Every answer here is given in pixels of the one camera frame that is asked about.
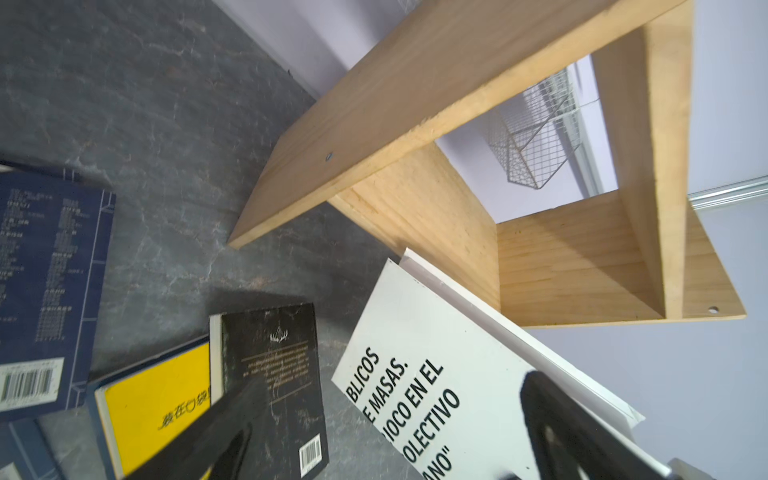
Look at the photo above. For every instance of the wooden two-tier bookshelf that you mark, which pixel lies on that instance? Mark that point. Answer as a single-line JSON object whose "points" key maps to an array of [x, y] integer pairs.
{"points": [[405, 146]]}

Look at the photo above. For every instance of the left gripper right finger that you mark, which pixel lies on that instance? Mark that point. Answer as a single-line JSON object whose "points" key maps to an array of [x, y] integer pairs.
{"points": [[568, 442]]}

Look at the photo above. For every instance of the dark blue book upper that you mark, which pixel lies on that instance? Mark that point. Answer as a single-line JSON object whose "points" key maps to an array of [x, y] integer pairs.
{"points": [[55, 237]]}

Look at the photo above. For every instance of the yellow book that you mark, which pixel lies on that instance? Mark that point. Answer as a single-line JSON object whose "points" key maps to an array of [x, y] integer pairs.
{"points": [[139, 410]]}

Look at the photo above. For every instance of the dark blue book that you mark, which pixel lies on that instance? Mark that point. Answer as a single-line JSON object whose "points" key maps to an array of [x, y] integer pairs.
{"points": [[25, 453], [55, 237]]}

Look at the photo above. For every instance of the black book antler cover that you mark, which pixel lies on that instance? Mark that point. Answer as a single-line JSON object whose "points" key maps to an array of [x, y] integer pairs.
{"points": [[278, 345]]}

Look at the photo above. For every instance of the white mesh box basket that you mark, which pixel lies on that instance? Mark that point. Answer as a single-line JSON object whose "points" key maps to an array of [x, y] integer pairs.
{"points": [[533, 134]]}

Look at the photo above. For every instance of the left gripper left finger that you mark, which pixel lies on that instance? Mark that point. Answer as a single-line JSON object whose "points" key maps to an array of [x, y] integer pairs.
{"points": [[218, 442]]}

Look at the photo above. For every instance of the dark blue book lower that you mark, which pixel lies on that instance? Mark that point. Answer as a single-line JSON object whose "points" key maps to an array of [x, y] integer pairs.
{"points": [[25, 453]]}

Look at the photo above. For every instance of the white book black lettering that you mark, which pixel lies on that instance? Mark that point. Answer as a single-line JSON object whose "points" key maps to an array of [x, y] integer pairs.
{"points": [[439, 373]]}

